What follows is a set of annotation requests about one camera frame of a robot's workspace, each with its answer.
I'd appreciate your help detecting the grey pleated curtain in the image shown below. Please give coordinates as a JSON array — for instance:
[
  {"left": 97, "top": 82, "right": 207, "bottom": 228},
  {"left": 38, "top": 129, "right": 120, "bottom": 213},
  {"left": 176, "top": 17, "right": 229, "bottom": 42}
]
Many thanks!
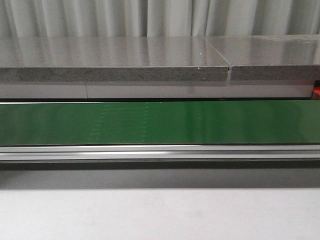
[{"left": 0, "top": 0, "right": 320, "bottom": 37}]

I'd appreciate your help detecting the aluminium conveyor side rail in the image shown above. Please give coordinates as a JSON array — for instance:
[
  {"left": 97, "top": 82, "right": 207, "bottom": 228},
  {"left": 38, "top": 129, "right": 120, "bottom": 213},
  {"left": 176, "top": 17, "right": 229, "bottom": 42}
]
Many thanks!
[{"left": 0, "top": 144, "right": 320, "bottom": 164}]

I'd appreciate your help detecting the grey stone slab right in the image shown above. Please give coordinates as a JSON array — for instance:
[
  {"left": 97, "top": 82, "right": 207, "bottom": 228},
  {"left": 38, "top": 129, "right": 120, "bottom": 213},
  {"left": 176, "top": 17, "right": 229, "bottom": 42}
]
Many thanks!
[{"left": 205, "top": 35, "right": 320, "bottom": 85}]

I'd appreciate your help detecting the grey stone slab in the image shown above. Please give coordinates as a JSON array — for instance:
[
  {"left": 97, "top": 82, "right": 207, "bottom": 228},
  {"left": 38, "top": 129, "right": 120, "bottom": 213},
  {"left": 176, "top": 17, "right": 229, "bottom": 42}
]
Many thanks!
[
  {"left": 205, "top": 35, "right": 320, "bottom": 85},
  {"left": 0, "top": 37, "right": 229, "bottom": 82}
]

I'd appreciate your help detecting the red plastic tray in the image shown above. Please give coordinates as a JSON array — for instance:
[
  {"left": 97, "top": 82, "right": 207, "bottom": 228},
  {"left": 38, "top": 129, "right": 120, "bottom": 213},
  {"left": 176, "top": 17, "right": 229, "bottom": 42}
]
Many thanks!
[{"left": 312, "top": 86, "right": 320, "bottom": 100}]

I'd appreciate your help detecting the grey stone slab left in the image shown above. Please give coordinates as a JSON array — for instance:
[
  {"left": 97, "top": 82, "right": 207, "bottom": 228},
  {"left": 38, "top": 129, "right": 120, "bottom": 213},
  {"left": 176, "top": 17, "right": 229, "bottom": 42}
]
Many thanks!
[{"left": 0, "top": 37, "right": 229, "bottom": 82}]

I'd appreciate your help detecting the green conveyor belt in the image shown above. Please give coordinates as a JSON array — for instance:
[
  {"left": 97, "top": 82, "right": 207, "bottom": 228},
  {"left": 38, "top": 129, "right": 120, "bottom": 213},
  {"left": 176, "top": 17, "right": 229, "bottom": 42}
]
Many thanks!
[{"left": 0, "top": 100, "right": 320, "bottom": 146}]

